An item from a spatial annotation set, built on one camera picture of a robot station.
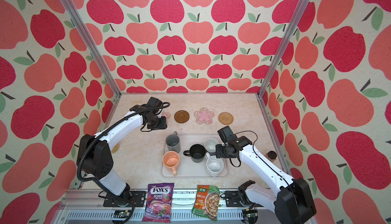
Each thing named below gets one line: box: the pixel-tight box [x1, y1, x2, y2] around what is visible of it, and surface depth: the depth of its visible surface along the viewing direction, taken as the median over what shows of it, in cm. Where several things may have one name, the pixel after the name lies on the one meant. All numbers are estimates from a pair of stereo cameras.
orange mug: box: [162, 150, 180, 177], surface depth 82 cm
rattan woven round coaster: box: [217, 112, 234, 126], surface depth 107 cm
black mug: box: [183, 143, 206, 163], surface depth 85 cm
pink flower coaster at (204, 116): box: [193, 106, 215, 125], surface depth 110 cm
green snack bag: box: [191, 184, 221, 223], surface depth 74 cm
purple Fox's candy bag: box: [142, 182, 175, 223], surface depth 73 cm
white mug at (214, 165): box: [205, 152, 225, 178], surface depth 82 cm
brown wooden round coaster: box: [174, 109, 190, 124], surface depth 109 cm
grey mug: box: [165, 130, 182, 154], surface depth 87 cm
